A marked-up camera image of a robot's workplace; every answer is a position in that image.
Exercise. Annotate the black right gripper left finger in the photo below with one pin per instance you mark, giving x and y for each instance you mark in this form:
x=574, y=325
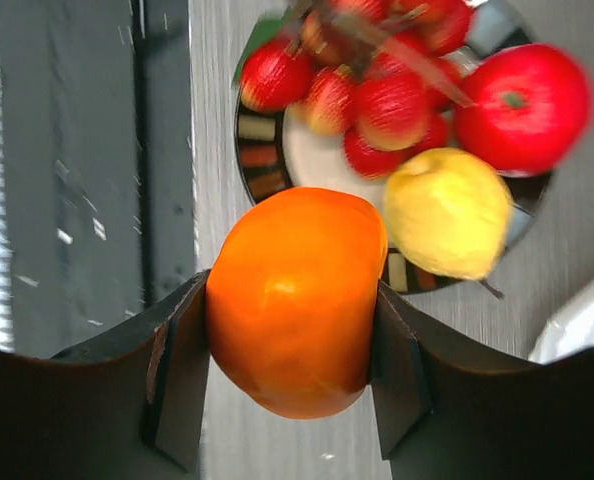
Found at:
x=125, y=404

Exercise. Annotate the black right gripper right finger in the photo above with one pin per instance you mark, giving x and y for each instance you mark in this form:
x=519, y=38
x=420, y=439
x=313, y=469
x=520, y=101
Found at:
x=449, y=407

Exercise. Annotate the white plastic bag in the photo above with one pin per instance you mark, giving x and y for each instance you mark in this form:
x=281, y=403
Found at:
x=568, y=331

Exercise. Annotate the fake orange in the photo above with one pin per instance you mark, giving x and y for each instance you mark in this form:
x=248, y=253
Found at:
x=290, y=301

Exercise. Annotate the fake yellow lemon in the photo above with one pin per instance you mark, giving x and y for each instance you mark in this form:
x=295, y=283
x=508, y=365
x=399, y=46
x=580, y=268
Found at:
x=448, y=212

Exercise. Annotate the fake red apple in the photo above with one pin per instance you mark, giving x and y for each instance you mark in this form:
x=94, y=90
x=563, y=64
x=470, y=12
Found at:
x=531, y=104

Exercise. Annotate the fake red cherry bunch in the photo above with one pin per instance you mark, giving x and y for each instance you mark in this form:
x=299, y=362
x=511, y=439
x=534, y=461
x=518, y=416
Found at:
x=372, y=73

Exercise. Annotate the patterned round plate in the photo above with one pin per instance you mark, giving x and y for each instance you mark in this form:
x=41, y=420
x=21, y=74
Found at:
x=403, y=276

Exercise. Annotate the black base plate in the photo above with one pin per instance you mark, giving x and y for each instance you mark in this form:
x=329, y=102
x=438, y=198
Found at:
x=97, y=161

